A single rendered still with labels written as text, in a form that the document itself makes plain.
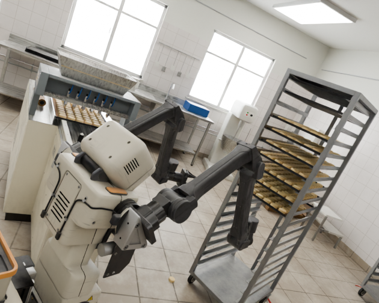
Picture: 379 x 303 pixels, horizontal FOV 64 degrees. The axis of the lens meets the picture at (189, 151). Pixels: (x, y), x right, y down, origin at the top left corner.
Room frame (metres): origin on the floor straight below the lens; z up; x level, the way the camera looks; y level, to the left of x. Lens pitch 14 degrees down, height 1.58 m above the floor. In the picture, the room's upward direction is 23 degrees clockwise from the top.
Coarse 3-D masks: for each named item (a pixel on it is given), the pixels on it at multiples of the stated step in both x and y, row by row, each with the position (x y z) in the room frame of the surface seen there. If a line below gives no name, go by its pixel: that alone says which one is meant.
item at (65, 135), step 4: (60, 120) 2.07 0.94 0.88; (64, 120) 2.04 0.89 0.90; (60, 124) 2.03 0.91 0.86; (64, 124) 1.96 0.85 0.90; (60, 128) 1.99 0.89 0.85; (64, 128) 1.89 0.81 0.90; (64, 132) 1.83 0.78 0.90; (68, 132) 1.84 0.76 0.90; (64, 136) 1.80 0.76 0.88; (68, 136) 1.78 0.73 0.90; (64, 140) 1.77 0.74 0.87; (68, 140) 1.72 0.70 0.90; (72, 144) 1.68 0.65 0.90
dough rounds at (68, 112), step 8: (56, 104) 2.29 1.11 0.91; (72, 104) 2.45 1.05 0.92; (56, 112) 2.12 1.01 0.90; (64, 112) 2.21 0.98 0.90; (72, 112) 2.29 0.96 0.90; (80, 112) 2.38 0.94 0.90; (88, 112) 2.42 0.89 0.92; (96, 112) 2.51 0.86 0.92; (80, 120) 2.12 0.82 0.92; (88, 120) 2.20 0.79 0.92; (96, 120) 2.29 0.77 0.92
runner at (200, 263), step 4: (232, 248) 2.51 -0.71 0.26; (220, 252) 2.36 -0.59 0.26; (224, 252) 2.42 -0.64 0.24; (228, 252) 2.46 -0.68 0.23; (232, 252) 2.49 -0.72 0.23; (212, 256) 2.27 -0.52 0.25; (216, 256) 2.32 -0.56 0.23; (220, 256) 2.35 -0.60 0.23; (224, 256) 2.38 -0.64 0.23; (200, 260) 2.13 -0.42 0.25; (204, 260) 2.18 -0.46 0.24; (208, 260) 2.21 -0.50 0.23; (212, 260) 2.24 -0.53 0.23; (200, 264) 2.12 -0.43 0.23; (204, 264) 2.14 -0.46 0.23
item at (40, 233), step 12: (60, 132) 1.95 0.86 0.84; (72, 132) 2.04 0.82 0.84; (60, 144) 1.80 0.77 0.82; (48, 168) 1.92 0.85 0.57; (48, 192) 1.71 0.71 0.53; (36, 204) 1.95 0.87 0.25; (36, 216) 1.83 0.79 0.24; (36, 228) 1.73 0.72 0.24; (48, 228) 1.47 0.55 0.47; (36, 240) 1.63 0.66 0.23; (36, 252) 1.54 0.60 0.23; (96, 252) 1.65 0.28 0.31
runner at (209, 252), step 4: (224, 244) 2.36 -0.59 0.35; (228, 244) 2.41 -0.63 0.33; (212, 248) 2.21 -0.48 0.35; (216, 248) 2.26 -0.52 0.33; (220, 248) 2.31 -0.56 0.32; (224, 248) 2.34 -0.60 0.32; (204, 252) 2.13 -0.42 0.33; (208, 252) 2.17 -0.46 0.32; (212, 252) 2.20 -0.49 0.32; (204, 256) 2.10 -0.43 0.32
